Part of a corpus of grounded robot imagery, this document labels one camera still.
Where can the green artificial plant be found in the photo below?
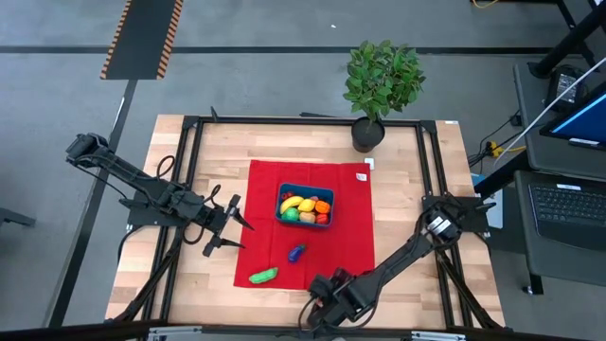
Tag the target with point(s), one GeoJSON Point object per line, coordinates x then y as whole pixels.
{"type": "Point", "coordinates": [383, 76]}

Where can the green pear toy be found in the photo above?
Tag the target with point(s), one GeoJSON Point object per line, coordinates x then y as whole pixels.
{"type": "Point", "coordinates": [290, 214]}

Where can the small white square marker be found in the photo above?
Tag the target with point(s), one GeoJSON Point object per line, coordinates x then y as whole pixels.
{"type": "Point", "coordinates": [369, 164]}

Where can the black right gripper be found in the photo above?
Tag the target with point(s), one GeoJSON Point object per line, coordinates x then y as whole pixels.
{"type": "Point", "coordinates": [345, 300]}

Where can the white rod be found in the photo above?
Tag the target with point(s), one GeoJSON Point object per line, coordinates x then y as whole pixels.
{"type": "Point", "coordinates": [549, 108]}

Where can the tan potato toy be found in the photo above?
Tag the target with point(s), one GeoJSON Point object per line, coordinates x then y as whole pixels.
{"type": "Point", "coordinates": [308, 217]}

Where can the red cloth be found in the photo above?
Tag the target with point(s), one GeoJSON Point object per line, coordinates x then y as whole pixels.
{"type": "Point", "coordinates": [331, 246]}

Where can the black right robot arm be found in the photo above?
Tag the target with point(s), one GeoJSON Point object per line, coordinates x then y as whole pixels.
{"type": "Point", "coordinates": [402, 258]}

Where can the black metal table frame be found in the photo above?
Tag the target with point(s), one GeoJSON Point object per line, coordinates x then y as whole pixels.
{"type": "Point", "coordinates": [284, 121]}

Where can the green cucumber toy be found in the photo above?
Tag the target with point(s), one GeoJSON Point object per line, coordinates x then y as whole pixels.
{"type": "Point", "coordinates": [263, 276]}

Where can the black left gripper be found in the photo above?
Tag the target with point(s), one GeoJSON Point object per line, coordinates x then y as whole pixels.
{"type": "Point", "coordinates": [220, 222]}

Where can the black plant pot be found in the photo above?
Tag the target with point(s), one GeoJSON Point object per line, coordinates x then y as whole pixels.
{"type": "Point", "coordinates": [367, 139]}

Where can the computer monitor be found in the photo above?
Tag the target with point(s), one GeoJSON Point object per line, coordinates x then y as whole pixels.
{"type": "Point", "coordinates": [584, 123]}

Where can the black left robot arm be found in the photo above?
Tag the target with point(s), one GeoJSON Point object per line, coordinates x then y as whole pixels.
{"type": "Point", "coordinates": [156, 199]}

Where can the yellow power plug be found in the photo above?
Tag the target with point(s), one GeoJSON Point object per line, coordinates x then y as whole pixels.
{"type": "Point", "coordinates": [495, 150]}

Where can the grey desk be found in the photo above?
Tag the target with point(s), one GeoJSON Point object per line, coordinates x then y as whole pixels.
{"type": "Point", "coordinates": [532, 137]}

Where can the purple eggplant toy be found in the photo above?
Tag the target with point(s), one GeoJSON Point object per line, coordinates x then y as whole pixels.
{"type": "Point", "coordinates": [296, 254]}

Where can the black laptop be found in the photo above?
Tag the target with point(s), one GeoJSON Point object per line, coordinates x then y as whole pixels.
{"type": "Point", "coordinates": [573, 208]}

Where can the blue plastic tupperware container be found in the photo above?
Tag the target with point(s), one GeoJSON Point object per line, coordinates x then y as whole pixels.
{"type": "Point", "coordinates": [328, 189]}

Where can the black orange striped floor mat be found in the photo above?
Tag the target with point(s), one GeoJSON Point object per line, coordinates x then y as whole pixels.
{"type": "Point", "coordinates": [142, 42]}

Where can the orange fruit toy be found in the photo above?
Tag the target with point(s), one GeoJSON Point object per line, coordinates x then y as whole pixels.
{"type": "Point", "coordinates": [322, 207]}

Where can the yellow lemon toy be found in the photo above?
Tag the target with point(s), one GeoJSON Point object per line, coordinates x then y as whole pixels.
{"type": "Point", "coordinates": [307, 205]}

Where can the black device with label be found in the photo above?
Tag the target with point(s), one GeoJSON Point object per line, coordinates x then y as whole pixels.
{"type": "Point", "coordinates": [563, 87]}

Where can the yellow banana toy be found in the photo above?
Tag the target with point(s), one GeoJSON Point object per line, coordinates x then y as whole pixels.
{"type": "Point", "coordinates": [290, 202]}

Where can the black stand pole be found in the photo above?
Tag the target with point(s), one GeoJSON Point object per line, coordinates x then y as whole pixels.
{"type": "Point", "coordinates": [568, 40]}

